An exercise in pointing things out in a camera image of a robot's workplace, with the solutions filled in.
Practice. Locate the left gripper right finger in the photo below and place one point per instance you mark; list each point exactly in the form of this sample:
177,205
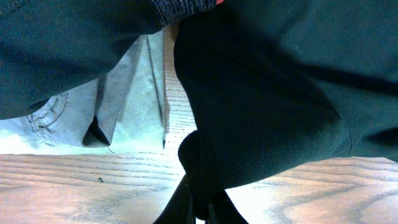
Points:
223,211

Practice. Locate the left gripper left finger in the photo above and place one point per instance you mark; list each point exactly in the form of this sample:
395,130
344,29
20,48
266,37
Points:
179,209

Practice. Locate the black t-shirt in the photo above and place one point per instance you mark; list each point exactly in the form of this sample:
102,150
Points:
276,84

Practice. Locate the grey folded shorts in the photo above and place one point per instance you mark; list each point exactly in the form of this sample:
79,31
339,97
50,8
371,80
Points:
121,112

